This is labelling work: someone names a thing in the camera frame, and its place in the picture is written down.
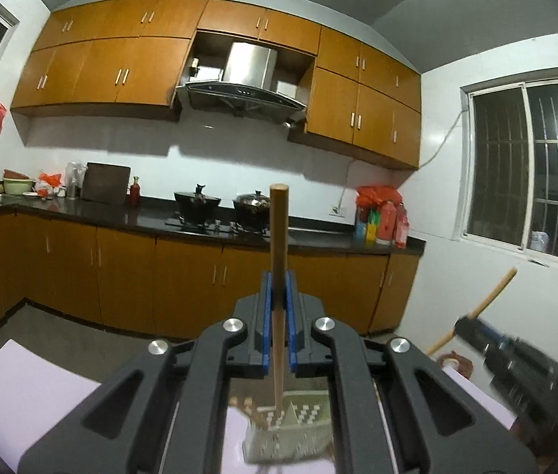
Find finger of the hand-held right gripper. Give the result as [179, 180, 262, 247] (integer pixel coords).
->
[453, 315, 508, 352]

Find red packaged bottles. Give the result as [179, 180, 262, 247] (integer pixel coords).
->
[378, 201, 411, 248]

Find steel range hood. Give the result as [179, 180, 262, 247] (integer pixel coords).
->
[175, 42, 308, 126]

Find black gas stove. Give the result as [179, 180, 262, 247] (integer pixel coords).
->
[165, 216, 272, 236]

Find clear plastic bag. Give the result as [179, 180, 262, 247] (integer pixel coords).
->
[66, 160, 87, 199]

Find stacked plastic basins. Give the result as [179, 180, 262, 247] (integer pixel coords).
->
[2, 169, 35, 196]

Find red and white plastic bag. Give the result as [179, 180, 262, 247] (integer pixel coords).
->
[36, 173, 64, 198]

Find black wok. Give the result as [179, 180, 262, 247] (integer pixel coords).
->
[174, 184, 222, 223]

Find black kitchen countertop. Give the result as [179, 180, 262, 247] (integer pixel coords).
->
[0, 192, 427, 256]

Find yellow and blue box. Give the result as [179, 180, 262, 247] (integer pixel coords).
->
[355, 210, 379, 246]

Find large barred sliding window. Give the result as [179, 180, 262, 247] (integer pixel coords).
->
[459, 66, 558, 277]

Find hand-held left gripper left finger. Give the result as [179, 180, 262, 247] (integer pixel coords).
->
[17, 271, 275, 474]

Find wooden chopstick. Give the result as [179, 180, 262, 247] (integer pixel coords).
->
[427, 268, 518, 355]
[269, 184, 290, 412]

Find wooden wall cabinets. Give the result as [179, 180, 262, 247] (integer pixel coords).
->
[11, 0, 422, 171]

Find green perforated utensil holder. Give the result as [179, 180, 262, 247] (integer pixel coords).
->
[242, 389, 335, 466]

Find lilac tablecloth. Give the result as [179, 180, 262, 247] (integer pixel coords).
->
[0, 338, 517, 474]

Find dark wooden cutting board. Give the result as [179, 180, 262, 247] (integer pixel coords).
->
[81, 162, 132, 205]

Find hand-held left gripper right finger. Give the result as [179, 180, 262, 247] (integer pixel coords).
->
[285, 270, 539, 474]

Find black lidded pot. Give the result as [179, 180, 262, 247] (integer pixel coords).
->
[232, 190, 272, 230]

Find white wall cable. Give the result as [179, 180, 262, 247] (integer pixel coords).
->
[336, 109, 466, 208]

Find wooden base cabinets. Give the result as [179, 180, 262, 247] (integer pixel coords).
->
[0, 210, 420, 339]

